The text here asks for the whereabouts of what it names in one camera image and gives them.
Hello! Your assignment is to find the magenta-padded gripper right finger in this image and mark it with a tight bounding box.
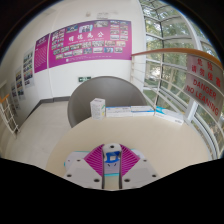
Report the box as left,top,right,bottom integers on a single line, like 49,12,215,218
118,144,160,191

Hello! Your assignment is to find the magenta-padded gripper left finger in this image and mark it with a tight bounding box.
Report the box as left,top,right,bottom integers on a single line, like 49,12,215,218
62,144,106,191

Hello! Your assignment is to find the flat white and blue box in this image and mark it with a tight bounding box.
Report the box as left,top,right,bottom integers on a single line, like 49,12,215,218
105,106,134,118
130,105,156,117

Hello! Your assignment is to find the long white and teal box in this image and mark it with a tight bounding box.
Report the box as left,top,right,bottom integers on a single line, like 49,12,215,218
153,106,185,126

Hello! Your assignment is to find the small upright white box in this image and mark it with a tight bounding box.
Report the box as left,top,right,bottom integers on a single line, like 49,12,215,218
89,97,107,121

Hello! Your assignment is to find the grey round-backed chair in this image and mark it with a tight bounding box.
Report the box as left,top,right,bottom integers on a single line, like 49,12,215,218
67,75,148,129

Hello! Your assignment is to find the white stair railing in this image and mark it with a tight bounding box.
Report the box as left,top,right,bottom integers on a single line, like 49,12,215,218
0,93,20,136

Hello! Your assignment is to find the green exit sign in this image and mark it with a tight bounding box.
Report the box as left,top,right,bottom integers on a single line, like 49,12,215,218
77,76,92,83

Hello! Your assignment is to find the clear red-lettered warning sign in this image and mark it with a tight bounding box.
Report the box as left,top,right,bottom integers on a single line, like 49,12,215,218
182,54,224,123

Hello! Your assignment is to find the white railing with orange handrail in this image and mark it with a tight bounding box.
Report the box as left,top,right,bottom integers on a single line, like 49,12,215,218
130,47,224,161

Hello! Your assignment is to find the row of white wall posters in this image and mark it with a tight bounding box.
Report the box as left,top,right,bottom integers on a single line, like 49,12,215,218
9,49,36,110

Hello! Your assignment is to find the narrow magenta wall poster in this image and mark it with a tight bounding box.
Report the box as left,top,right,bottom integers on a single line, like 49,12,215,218
33,32,51,74

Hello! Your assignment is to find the large magenta wall poster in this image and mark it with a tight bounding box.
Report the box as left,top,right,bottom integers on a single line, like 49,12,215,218
48,19,133,69

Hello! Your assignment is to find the white-framed window wall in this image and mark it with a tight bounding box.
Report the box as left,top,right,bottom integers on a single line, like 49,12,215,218
139,0,224,158

